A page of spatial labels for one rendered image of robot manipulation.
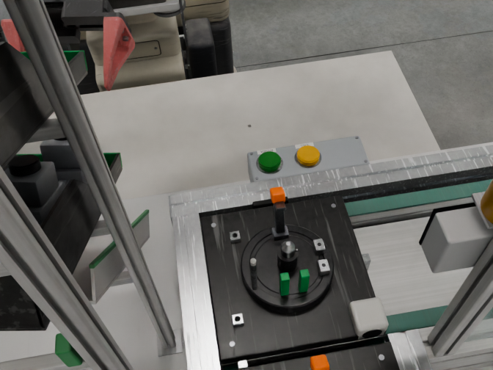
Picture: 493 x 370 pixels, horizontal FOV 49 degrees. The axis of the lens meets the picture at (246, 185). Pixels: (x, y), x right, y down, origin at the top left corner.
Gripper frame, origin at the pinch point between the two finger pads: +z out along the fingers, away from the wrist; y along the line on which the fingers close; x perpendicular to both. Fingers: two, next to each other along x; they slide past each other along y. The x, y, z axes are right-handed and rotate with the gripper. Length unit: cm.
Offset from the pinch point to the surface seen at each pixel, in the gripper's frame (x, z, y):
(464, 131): 161, -41, 103
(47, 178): -6.9, 12.9, 1.5
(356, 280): 24.2, 22.3, 36.7
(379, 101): 55, -17, 47
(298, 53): 181, -86, 36
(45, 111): -18.1, 9.7, 5.8
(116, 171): 3.3, 9.9, 5.5
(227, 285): 23.6, 23.2, 17.4
